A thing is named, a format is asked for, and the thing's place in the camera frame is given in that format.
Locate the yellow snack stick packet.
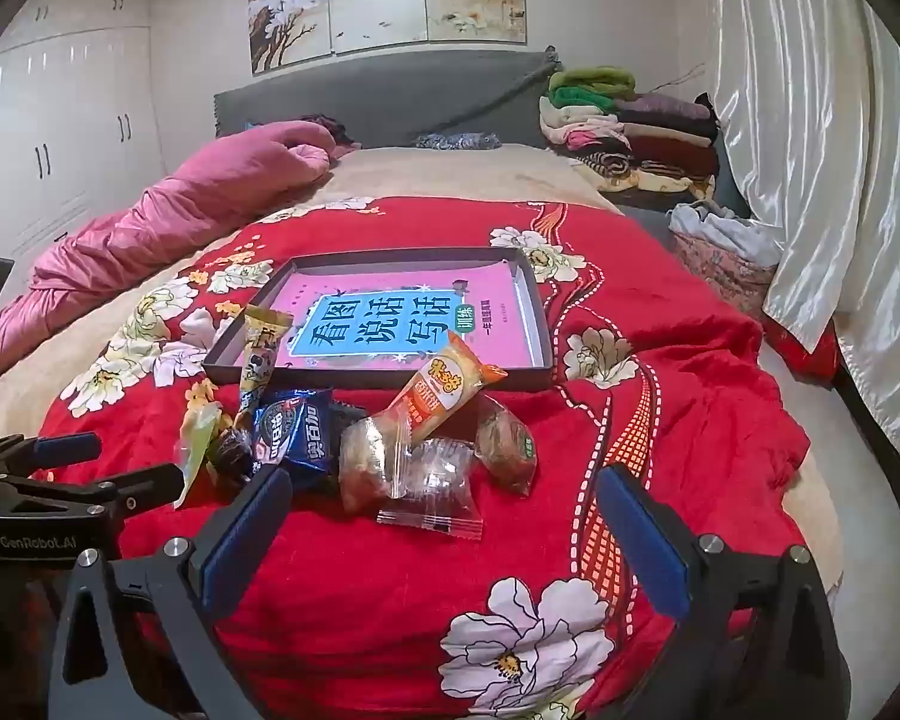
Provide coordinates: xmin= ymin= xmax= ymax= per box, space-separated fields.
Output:
xmin=234 ymin=305 xmax=295 ymax=428

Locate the shallow grey cardboard box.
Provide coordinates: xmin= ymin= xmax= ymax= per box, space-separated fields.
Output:
xmin=201 ymin=246 xmax=554 ymax=393

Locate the orange snack packet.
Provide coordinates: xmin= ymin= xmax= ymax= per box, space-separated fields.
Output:
xmin=385 ymin=330 xmax=509 ymax=451

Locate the light green pastry packet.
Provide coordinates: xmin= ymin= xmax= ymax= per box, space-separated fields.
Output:
xmin=174 ymin=401 xmax=226 ymax=511

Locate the clear-wrapped pale cake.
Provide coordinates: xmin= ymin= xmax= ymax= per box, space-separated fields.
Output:
xmin=376 ymin=439 xmax=485 ymax=539

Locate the red floral blanket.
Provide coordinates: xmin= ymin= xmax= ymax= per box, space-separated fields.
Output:
xmin=37 ymin=195 xmax=811 ymax=720

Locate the pink floral cloth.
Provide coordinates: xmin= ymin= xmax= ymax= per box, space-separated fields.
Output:
xmin=671 ymin=232 xmax=777 ymax=316

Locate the grey headboard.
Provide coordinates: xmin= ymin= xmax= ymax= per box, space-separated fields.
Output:
xmin=214 ymin=45 xmax=563 ymax=158

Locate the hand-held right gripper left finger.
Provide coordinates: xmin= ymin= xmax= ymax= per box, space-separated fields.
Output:
xmin=49 ymin=465 xmax=295 ymax=720

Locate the floral wall painting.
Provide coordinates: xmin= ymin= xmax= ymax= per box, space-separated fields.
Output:
xmin=236 ymin=0 xmax=530 ymax=76

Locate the clear-wrapped chocolate roll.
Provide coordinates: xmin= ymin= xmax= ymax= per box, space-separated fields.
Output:
xmin=206 ymin=424 xmax=260 ymax=496

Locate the white satin curtain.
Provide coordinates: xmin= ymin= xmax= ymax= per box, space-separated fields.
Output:
xmin=709 ymin=0 xmax=900 ymax=511

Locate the blue grey patterned pillow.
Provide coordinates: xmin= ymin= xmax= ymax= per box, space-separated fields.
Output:
xmin=416 ymin=131 xmax=503 ymax=151

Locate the crumpled grey white garment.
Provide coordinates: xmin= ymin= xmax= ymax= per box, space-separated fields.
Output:
xmin=667 ymin=201 xmax=785 ymax=271

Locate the clear-wrapped brown cake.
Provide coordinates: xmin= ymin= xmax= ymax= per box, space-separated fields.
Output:
xmin=337 ymin=416 xmax=413 ymax=517

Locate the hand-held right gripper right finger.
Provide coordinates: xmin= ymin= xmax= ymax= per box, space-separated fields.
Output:
xmin=595 ymin=465 xmax=852 ymax=720

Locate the blue cookie packet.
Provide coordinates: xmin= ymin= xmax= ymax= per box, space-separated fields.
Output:
xmin=251 ymin=388 xmax=368 ymax=488

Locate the pink book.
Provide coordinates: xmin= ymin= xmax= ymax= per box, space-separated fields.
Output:
xmin=259 ymin=261 xmax=535 ymax=372

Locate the dark maroon cloth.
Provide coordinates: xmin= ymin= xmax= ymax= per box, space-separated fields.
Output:
xmin=300 ymin=114 xmax=361 ymax=158

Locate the stack of folded clothes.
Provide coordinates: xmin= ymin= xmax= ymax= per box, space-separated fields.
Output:
xmin=538 ymin=64 xmax=721 ymax=200

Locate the white wardrobe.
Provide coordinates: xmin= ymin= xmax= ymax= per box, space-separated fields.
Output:
xmin=0 ymin=0 xmax=166 ymax=256

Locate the pink pillow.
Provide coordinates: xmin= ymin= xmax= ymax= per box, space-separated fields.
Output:
xmin=0 ymin=120 xmax=342 ymax=380

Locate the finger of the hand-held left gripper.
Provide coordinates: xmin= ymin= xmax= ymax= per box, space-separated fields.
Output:
xmin=0 ymin=463 xmax=187 ymax=515
xmin=0 ymin=431 xmax=104 ymax=482

